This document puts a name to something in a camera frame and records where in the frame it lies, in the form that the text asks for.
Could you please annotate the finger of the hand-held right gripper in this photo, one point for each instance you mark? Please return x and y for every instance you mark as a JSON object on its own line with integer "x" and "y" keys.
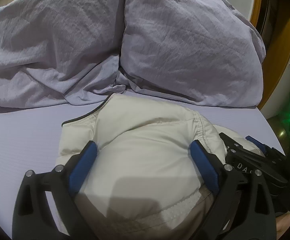
{"x": 233, "y": 148}
{"x": 258, "y": 145}

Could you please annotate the narrow lavender pillow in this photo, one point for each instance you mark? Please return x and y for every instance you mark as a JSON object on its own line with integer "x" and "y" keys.
{"x": 190, "y": 45}

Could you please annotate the person's right hand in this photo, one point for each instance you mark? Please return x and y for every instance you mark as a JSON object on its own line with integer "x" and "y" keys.
{"x": 283, "y": 227}

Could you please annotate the bed with lavender sheet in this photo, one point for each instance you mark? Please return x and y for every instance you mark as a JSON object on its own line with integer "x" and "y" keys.
{"x": 22, "y": 135}

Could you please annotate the cream puffer jacket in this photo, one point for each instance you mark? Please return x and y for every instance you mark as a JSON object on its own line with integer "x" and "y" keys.
{"x": 147, "y": 150}

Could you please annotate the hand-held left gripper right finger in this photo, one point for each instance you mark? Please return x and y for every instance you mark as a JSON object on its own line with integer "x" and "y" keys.
{"x": 206, "y": 166}

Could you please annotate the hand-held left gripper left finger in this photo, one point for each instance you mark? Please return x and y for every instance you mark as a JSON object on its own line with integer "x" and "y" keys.
{"x": 83, "y": 166}

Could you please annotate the wooden door frame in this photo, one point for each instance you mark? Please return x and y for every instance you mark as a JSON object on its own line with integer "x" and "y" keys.
{"x": 289, "y": 55}

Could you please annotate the wide lavender pillow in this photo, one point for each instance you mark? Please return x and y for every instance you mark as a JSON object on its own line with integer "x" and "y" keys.
{"x": 50, "y": 42}

